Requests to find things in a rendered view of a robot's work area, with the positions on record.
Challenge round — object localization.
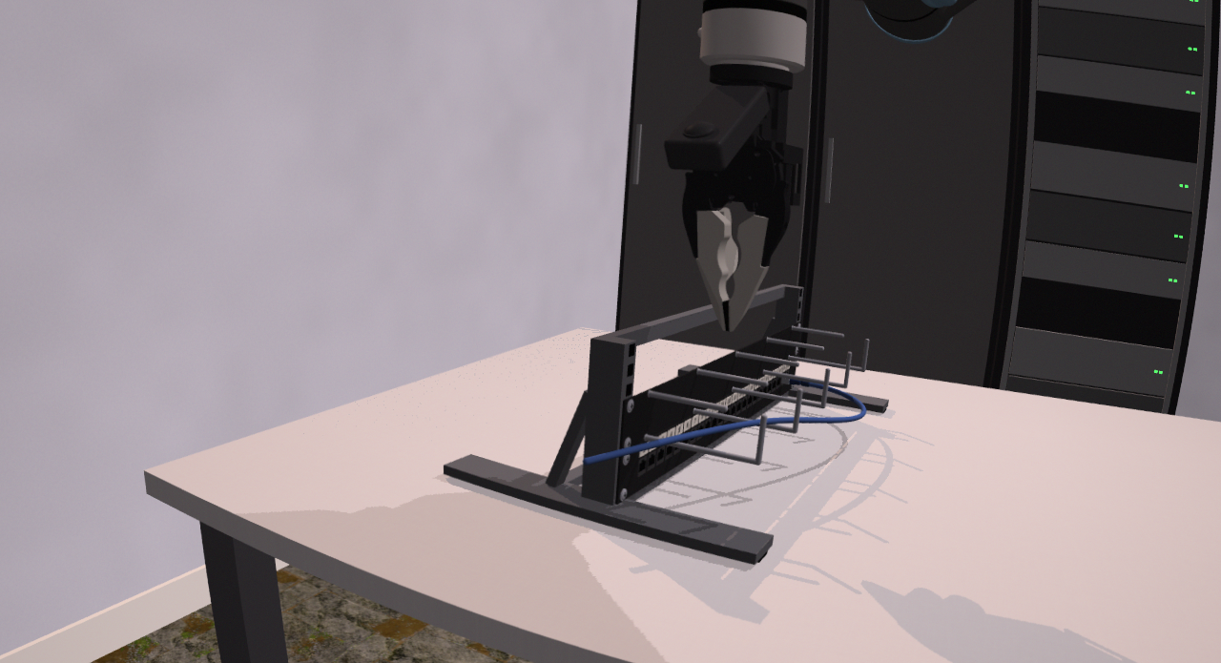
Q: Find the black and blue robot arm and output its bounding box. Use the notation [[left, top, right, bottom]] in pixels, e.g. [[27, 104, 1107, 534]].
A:
[[664, 0, 976, 172]]

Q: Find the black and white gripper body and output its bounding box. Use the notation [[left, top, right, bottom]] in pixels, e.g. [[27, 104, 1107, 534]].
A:
[[694, 63, 803, 212]]

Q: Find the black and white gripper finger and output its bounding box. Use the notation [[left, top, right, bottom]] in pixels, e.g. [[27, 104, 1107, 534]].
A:
[[683, 173, 737, 331], [726, 179, 791, 332]]

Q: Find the black metal rack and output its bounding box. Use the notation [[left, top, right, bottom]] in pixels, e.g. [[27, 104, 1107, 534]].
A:
[[444, 284, 869, 565]]

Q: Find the blue network cable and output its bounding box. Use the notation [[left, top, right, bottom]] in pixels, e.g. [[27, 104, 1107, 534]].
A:
[[582, 381, 866, 466]]

